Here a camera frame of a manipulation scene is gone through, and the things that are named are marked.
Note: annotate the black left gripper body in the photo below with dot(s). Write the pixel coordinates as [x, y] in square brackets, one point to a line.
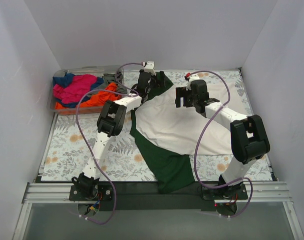
[155, 78]

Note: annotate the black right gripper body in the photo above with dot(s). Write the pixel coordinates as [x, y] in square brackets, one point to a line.
[183, 95]

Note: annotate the white and green t-shirt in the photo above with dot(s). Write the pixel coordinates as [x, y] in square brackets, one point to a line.
[166, 137]

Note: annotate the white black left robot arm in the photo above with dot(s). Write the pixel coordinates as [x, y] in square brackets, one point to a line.
[110, 124]

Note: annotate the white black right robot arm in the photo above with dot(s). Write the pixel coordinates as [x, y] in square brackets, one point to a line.
[249, 141]

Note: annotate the grey t-shirt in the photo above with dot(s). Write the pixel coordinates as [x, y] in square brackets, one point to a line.
[108, 78]

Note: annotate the orange t-shirt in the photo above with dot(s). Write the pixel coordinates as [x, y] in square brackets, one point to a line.
[96, 100]

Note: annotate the pink t-shirt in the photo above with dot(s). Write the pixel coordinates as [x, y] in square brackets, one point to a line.
[74, 87]

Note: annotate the clear plastic bin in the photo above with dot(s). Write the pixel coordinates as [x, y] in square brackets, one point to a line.
[87, 88]

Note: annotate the floral patterned table mat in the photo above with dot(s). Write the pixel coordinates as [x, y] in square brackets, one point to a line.
[67, 154]

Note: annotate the navy blue t-shirt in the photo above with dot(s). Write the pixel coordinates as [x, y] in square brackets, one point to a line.
[64, 80]

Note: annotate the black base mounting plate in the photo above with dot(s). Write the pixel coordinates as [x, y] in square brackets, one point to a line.
[146, 196]

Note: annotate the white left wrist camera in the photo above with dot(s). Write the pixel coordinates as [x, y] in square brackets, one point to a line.
[148, 67]

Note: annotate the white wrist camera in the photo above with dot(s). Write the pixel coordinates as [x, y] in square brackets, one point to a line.
[148, 67]
[190, 78]

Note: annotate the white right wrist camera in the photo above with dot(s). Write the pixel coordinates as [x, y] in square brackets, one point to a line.
[190, 78]

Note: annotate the aluminium frame rail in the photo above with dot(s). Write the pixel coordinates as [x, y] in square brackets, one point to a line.
[47, 193]

